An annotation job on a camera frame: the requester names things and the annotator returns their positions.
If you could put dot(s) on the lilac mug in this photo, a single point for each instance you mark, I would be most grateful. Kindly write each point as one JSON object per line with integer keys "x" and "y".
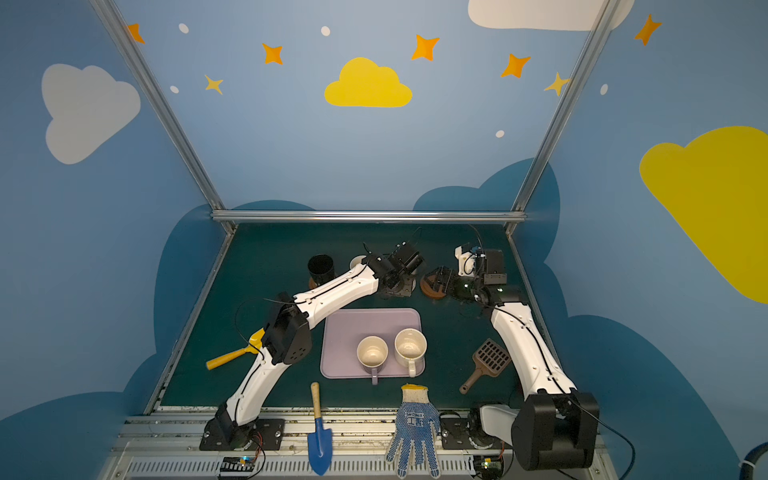
{"x": 372, "y": 353}

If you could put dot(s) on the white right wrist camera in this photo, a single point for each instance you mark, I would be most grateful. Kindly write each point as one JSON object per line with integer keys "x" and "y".
{"x": 468, "y": 259}

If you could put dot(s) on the black mug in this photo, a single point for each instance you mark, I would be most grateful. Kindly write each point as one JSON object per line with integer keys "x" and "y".
{"x": 321, "y": 267}

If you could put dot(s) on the lilac plastic tray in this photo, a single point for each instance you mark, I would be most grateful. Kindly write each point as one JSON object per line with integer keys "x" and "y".
{"x": 346, "y": 328}

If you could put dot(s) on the yellow plastic scoop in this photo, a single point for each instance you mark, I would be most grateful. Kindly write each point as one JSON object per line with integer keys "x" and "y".
{"x": 253, "y": 347}

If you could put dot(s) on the aluminium rear frame rail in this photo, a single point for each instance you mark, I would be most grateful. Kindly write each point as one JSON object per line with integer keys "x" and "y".
{"x": 394, "y": 217}

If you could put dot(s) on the blue garden trowel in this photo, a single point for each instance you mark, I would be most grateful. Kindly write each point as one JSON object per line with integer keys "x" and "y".
{"x": 320, "y": 446}

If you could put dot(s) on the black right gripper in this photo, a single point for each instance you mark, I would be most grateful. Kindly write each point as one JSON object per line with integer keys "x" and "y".
{"x": 444, "y": 282}

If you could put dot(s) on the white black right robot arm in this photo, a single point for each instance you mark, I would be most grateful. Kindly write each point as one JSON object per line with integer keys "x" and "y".
{"x": 556, "y": 427}

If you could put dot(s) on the brown slotted scoop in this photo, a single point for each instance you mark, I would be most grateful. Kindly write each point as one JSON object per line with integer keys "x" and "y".
{"x": 490, "y": 359}

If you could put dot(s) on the left aluminium frame post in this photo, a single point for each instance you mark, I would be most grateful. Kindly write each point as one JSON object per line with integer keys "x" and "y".
{"x": 114, "y": 23}

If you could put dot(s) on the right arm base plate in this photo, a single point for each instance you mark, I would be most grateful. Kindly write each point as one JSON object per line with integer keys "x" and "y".
{"x": 458, "y": 433}

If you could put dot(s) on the aluminium frame post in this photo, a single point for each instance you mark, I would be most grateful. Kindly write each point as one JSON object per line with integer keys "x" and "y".
{"x": 583, "y": 68}
{"x": 114, "y": 23}

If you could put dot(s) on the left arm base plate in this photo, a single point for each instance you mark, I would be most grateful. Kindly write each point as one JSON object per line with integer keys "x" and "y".
{"x": 264, "y": 435}

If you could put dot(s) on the light blue mug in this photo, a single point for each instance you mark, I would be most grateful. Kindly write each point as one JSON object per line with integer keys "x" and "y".
{"x": 356, "y": 261}

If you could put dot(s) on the white mug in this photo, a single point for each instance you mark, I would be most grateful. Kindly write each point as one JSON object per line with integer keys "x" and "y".
{"x": 410, "y": 349}

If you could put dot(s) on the blue dotted work glove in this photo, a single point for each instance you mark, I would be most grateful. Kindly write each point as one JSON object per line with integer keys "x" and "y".
{"x": 417, "y": 425}

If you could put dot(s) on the right aluminium frame post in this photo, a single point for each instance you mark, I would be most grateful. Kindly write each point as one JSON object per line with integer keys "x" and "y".
{"x": 583, "y": 68}

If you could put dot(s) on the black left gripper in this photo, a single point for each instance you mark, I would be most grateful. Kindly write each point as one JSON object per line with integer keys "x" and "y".
{"x": 398, "y": 284}

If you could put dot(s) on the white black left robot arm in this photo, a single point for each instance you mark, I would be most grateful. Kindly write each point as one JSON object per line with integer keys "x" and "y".
{"x": 286, "y": 338}

